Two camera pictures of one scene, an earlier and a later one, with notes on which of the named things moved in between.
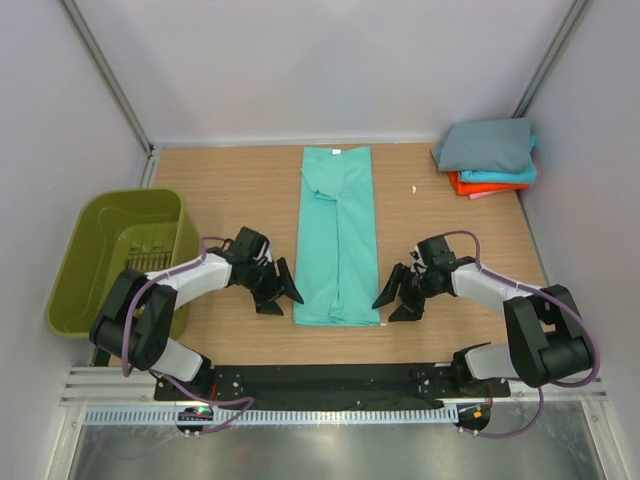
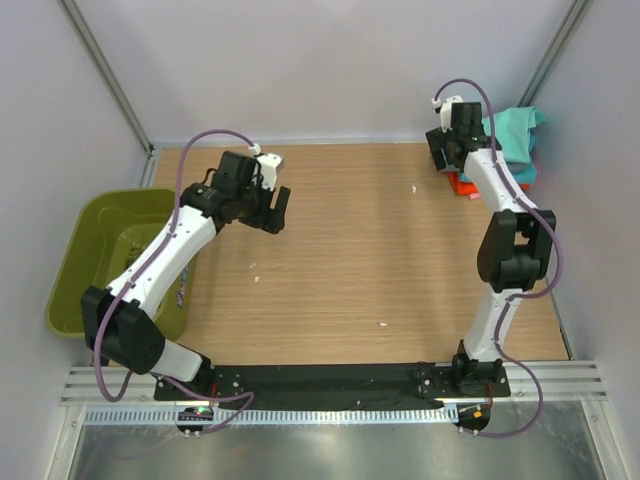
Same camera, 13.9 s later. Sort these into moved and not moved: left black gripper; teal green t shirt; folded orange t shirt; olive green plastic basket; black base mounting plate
Moved: left black gripper; teal green t shirt
Not moved: folded orange t shirt; olive green plastic basket; black base mounting plate
